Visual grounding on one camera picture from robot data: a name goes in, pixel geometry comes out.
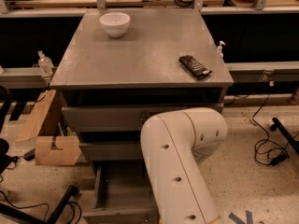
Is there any grey bottom drawer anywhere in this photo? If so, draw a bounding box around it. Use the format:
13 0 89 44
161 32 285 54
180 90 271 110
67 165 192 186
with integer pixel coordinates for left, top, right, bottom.
82 160 160 224

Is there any grey drawer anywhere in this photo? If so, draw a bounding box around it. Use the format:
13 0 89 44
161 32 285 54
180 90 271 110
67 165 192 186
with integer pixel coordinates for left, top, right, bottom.
62 105 227 133
80 142 142 161
82 160 160 224

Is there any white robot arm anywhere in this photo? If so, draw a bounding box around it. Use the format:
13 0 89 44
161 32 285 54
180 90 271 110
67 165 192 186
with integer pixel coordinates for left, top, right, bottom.
140 107 228 224

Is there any grey top drawer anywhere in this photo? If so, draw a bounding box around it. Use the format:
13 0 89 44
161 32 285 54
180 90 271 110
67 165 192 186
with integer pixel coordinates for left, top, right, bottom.
62 105 227 133

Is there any grey drawer cabinet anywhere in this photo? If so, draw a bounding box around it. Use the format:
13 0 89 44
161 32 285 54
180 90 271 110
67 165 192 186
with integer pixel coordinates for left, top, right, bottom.
50 8 235 179

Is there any grey middle drawer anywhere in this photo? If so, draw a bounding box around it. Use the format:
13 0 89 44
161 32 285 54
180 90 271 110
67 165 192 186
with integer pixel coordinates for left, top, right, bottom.
80 142 142 161

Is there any dark snack bar wrapper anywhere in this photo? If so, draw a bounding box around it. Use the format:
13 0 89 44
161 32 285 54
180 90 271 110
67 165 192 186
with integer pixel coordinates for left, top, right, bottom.
178 55 212 79

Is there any small white pump bottle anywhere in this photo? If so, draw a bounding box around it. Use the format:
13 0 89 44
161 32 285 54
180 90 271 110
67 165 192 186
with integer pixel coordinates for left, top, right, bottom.
217 41 226 58

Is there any white ceramic bowl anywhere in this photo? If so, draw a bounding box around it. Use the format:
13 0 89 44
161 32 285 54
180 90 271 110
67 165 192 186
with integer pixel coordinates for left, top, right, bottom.
99 12 131 37

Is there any brown cardboard box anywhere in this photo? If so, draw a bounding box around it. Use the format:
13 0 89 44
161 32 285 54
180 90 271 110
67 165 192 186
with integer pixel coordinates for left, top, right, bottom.
16 90 81 166

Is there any clear pump bottle left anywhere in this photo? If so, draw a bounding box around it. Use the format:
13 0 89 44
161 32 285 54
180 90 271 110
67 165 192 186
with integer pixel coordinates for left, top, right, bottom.
38 50 54 75

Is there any black stand leg right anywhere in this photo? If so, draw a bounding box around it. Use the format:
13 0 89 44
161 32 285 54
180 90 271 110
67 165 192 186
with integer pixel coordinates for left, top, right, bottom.
272 118 299 154

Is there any black stand leg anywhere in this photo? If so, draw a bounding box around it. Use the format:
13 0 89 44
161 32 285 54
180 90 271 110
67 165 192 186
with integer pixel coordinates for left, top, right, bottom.
272 118 299 154
0 186 82 224

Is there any blue tape mark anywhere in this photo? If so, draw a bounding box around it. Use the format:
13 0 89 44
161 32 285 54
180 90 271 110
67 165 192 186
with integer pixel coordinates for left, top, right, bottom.
228 210 254 224

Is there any black stand leg left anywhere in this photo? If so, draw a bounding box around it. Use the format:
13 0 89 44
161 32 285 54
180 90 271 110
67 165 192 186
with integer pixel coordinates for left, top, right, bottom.
0 186 82 224

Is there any black cable with adapter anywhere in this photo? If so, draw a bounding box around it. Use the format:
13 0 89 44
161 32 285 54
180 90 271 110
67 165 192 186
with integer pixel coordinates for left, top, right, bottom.
251 73 299 167

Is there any black floor cable left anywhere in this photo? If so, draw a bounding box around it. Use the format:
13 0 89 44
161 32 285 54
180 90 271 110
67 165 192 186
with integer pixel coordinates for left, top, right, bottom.
0 189 82 224

